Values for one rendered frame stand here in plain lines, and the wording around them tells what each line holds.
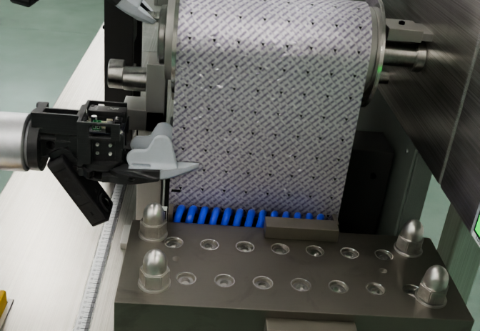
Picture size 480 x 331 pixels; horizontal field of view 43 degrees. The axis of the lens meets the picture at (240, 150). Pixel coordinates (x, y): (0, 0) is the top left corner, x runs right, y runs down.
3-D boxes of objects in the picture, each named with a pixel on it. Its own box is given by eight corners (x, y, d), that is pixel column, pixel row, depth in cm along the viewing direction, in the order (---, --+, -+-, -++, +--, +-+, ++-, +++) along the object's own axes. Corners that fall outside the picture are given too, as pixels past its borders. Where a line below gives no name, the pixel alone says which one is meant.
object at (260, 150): (168, 209, 85) (175, 83, 76) (336, 220, 86) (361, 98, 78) (168, 211, 84) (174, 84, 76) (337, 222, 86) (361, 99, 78)
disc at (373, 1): (345, 60, 92) (371, -29, 81) (348, 60, 92) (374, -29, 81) (358, 130, 82) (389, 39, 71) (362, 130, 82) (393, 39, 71)
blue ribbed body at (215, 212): (173, 220, 85) (174, 199, 83) (327, 229, 86) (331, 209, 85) (171, 235, 81) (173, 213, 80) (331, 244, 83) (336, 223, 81)
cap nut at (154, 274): (139, 272, 71) (140, 239, 69) (171, 273, 71) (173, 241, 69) (136, 292, 68) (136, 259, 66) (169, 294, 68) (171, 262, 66)
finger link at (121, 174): (158, 176, 77) (87, 171, 76) (158, 186, 77) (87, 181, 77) (162, 159, 81) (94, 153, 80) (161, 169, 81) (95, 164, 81)
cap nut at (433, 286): (411, 287, 73) (419, 256, 71) (440, 288, 73) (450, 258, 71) (419, 307, 70) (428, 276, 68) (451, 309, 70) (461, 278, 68)
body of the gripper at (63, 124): (125, 126, 74) (23, 119, 73) (124, 187, 78) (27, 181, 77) (133, 101, 81) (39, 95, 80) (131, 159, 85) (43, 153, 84)
